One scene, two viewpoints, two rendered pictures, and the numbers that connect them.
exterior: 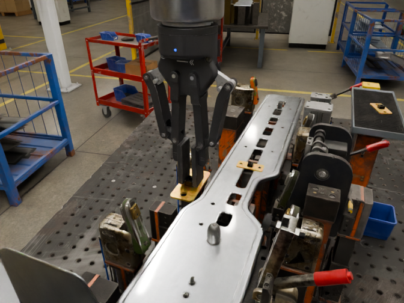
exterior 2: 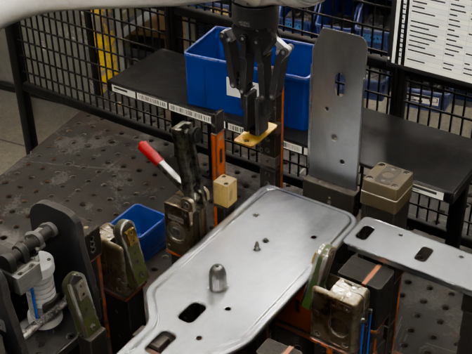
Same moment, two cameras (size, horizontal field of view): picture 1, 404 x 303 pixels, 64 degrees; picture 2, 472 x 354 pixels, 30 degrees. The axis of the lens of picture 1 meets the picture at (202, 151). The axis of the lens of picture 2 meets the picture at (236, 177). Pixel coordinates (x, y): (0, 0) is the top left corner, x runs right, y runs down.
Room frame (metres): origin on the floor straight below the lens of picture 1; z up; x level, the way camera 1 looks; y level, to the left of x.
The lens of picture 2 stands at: (1.69, 0.27, 2.02)
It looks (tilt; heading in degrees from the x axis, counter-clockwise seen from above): 34 degrees down; 193
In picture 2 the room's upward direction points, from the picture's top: 1 degrees counter-clockwise
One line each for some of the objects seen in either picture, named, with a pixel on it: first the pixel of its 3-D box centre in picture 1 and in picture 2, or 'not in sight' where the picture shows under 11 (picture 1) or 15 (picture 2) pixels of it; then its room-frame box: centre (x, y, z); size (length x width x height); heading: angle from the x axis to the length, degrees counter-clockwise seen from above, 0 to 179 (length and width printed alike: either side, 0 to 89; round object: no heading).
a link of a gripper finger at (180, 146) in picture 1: (184, 160); (261, 114); (0.42, 0.03, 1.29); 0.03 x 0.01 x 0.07; 159
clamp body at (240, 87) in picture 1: (241, 121); not in sight; (1.47, -0.20, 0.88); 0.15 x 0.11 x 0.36; 68
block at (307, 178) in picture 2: not in sight; (328, 241); (0.18, 0.13, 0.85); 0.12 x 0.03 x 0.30; 68
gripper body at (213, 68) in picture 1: (188, 59); (256, 25); (0.42, 0.02, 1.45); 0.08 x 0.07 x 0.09; 69
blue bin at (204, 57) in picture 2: not in sight; (259, 76); (-0.08, -0.07, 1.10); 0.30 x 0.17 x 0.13; 76
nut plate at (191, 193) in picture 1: (191, 181); (256, 130); (0.42, 0.02, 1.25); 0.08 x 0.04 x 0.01; 159
